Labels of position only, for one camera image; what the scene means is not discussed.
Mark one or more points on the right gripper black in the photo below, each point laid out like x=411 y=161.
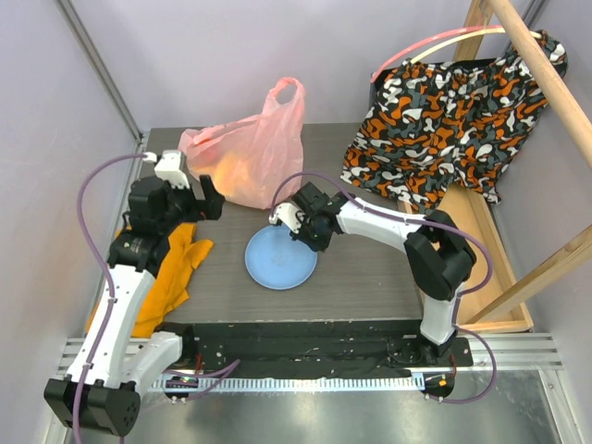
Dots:
x=310 y=227

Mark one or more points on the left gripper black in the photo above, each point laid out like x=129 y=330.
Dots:
x=208 y=209

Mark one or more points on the pink plastic bag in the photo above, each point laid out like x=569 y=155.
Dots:
x=248 y=159

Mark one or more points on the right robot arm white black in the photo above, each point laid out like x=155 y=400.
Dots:
x=438 y=255

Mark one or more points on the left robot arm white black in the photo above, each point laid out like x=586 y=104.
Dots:
x=115 y=300

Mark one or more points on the orange cloth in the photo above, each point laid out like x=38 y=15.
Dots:
x=173 y=258

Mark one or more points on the blue plate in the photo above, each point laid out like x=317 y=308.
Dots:
x=276 y=261

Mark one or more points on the patterned camouflage cloth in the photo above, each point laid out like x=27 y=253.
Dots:
x=430 y=125

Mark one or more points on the pink white hoop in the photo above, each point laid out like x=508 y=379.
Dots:
x=439 y=41

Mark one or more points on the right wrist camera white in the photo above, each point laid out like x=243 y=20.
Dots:
x=289 y=215

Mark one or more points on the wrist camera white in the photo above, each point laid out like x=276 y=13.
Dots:
x=289 y=215
x=168 y=166

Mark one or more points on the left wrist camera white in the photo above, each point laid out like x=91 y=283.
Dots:
x=168 y=166

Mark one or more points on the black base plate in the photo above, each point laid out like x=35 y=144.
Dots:
x=312 y=349

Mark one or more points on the aluminium rail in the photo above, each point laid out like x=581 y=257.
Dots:
x=494 y=355

